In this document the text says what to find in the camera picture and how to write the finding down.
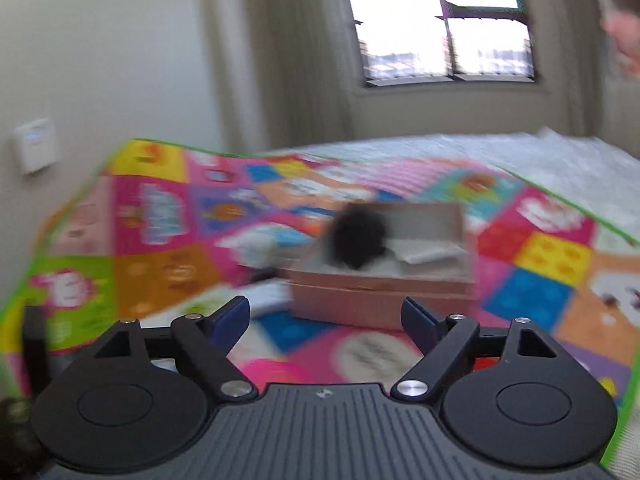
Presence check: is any blue white tissue pack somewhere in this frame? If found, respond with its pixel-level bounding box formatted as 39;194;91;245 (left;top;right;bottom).
215;222;314;270

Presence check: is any white usb hub device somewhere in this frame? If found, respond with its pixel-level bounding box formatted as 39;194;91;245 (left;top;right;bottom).
238;278;293;318

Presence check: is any pink cardboard box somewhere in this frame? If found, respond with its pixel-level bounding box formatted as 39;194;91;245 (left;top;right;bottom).
285;202;477;330

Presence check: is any colourful cartoon play mat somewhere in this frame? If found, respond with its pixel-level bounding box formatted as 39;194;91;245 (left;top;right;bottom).
0;138;640;466

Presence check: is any black plush toy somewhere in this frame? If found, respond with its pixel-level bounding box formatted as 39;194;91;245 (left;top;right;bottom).
328;203;387;270

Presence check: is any beige curtain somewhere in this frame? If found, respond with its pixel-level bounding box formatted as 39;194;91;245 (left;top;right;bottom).
200;0;354;153

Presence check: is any window with black bars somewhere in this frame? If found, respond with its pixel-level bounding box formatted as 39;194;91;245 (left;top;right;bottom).
348;0;536;88

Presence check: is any pink plush bunny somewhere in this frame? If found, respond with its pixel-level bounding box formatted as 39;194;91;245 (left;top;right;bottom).
602;12;640;79

